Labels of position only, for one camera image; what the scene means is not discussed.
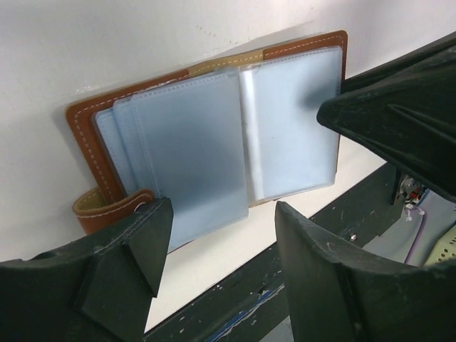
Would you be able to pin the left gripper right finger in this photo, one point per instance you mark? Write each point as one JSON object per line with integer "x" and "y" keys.
{"x": 337, "y": 291}

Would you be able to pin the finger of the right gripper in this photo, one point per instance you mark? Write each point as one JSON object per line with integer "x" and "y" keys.
{"x": 408, "y": 119}

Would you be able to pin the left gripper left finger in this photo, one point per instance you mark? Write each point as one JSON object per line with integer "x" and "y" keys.
{"x": 97, "y": 288}

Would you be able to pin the brown leather card holder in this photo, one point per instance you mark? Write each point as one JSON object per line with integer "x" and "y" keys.
{"x": 108, "y": 203}

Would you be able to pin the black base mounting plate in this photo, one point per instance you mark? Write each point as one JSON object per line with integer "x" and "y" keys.
{"x": 251, "y": 301}

